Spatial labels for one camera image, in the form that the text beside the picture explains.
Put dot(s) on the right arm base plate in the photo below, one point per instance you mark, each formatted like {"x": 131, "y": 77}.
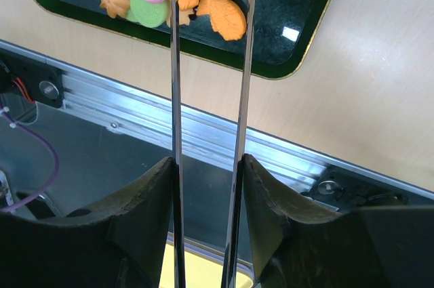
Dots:
{"x": 346, "y": 191}

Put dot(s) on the aluminium rail frame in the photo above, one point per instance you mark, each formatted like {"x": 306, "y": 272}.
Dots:
{"x": 106, "y": 135}

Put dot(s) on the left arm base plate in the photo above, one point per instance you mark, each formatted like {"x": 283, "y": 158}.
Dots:
{"x": 33, "y": 80}

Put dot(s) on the black serving tray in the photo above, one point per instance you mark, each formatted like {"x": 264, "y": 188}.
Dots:
{"x": 283, "y": 33}

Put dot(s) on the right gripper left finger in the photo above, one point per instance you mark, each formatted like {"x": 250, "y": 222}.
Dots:
{"x": 118, "y": 241}

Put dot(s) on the metal tongs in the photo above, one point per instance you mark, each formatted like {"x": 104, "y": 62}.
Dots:
{"x": 229, "y": 271}

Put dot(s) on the green sandwich cookie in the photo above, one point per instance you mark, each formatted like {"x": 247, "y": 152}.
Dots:
{"x": 150, "y": 15}

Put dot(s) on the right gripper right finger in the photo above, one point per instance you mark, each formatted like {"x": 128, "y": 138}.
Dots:
{"x": 296, "y": 242}

